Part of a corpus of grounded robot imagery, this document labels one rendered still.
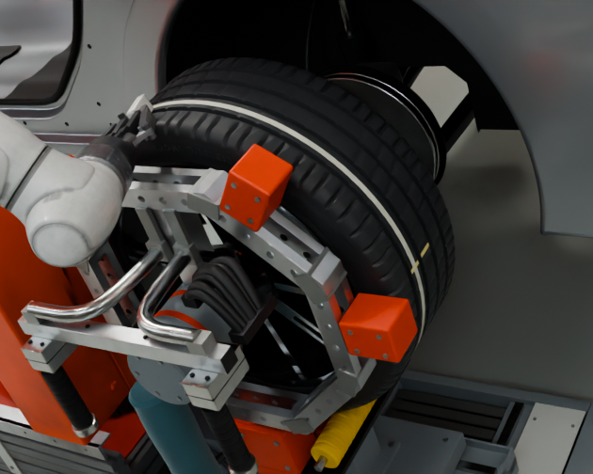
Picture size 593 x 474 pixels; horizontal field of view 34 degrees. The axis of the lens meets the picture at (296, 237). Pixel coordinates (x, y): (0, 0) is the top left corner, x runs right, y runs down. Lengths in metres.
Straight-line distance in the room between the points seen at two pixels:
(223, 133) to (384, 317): 0.37
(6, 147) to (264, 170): 0.36
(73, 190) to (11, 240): 0.58
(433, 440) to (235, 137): 0.95
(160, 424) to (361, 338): 0.46
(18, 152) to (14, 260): 0.59
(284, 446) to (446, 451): 0.46
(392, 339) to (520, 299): 1.36
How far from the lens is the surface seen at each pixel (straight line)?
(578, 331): 2.67
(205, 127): 1.50
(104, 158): 1.37
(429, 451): 2.15
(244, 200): 1.40
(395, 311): 1.47
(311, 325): 1.70
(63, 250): 1.25
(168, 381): 1.57
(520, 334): 2.69
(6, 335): 1.91
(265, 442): 1.84
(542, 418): 2.36
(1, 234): 1.83
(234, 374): 1.41
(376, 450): 2.15
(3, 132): 1.29
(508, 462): 2.18
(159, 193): 1.50
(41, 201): 1.27
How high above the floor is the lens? 1.82
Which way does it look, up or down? 34 degrees down
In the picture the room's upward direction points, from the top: 21 degrees counter-clockwise
